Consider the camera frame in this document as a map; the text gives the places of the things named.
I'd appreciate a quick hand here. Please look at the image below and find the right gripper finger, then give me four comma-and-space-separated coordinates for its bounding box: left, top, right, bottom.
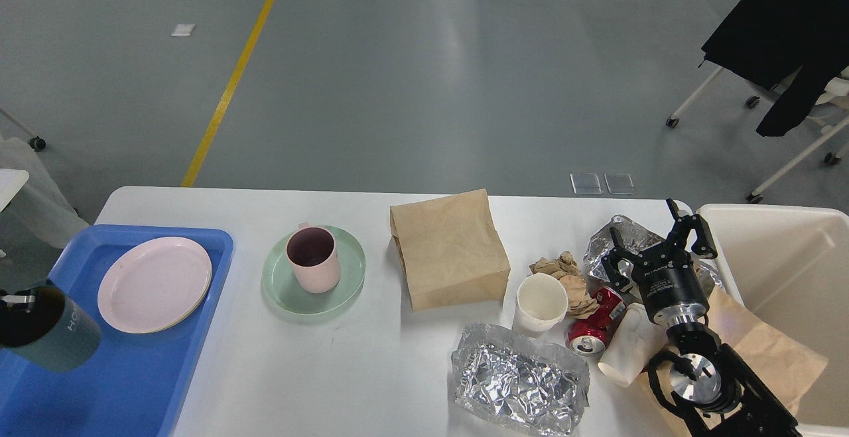
601, 226, 648, 294
660, 198, 718, 263

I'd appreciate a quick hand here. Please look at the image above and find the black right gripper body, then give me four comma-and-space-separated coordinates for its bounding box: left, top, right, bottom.
635, 255, 710, 326

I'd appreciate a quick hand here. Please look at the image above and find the teal mug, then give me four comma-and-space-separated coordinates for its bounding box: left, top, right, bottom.
1, 280, 102, 373

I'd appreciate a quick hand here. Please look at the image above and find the green plate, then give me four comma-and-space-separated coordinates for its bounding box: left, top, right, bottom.
261, 225, 366, 318

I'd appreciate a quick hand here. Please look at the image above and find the pink mug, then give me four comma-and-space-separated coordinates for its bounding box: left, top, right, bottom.
285, 223, 342, 293

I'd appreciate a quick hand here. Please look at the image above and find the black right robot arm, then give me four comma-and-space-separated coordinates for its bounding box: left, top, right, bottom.
601, 198, 799, 436

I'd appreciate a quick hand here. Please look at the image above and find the crumpled foil back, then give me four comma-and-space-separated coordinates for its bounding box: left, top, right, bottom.
583, 216, 725, 297

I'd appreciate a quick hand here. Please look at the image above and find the crumpled brown paper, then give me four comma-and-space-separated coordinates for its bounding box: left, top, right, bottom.
529, 251, 600, 320

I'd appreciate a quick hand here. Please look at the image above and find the white paper cup lying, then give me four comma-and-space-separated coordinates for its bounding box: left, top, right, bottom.
598, 303, 667, 388

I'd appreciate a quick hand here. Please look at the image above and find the crushed red soda can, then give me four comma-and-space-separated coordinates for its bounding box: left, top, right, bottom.
566, 286, 627, 356

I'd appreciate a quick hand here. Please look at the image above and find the white paper cup upright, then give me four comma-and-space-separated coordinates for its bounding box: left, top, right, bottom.
512, 272, 570, 337

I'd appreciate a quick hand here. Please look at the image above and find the white plastic bin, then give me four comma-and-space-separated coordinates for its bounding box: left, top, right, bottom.
698, 204, 848, 436

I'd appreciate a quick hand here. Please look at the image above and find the white furniture at left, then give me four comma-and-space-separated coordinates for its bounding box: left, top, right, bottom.
0, 107, 99, 249

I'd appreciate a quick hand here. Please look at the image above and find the pink plate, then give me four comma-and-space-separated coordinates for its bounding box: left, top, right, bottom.
97, 235, 212, 334

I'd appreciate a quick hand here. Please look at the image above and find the blue plastic tray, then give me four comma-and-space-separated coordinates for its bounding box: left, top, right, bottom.
1, 225, 233, 436

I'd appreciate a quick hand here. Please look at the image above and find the flat brown paper bag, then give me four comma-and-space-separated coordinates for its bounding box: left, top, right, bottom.
634, 288, 828, 436

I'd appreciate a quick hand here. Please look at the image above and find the crumpled foil tray front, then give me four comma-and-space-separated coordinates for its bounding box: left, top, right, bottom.
451, 323, 590, 436

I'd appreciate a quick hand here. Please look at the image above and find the white rolling chair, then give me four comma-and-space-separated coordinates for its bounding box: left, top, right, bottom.
665, 62, 849, 204

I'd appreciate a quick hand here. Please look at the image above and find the black jacket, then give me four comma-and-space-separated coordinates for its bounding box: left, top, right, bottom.
701, 0, 848, 137

